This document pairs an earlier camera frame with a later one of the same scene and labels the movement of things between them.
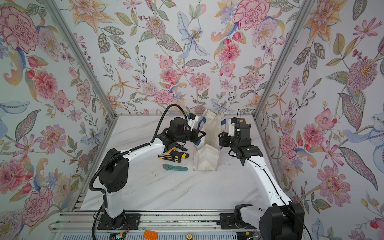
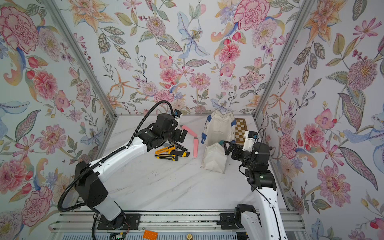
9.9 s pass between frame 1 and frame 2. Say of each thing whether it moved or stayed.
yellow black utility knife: stayed
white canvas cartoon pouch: moved
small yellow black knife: stayed
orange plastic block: stayed
